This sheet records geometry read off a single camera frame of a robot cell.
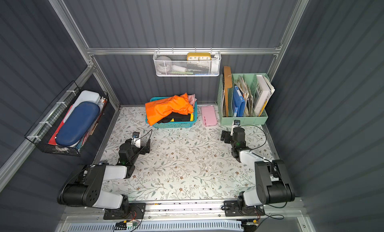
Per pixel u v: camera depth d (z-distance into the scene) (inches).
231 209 28.9
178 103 37.8
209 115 44.2
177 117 37.5
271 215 28.4
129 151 27.9
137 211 29.0
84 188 17.3
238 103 38.0
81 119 27.1
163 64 32.6
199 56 34.2
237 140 27.9
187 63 35.5
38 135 23.5
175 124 40.1
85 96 30.7
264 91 37.0
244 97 37.9
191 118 39.7
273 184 17.3
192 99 41.4
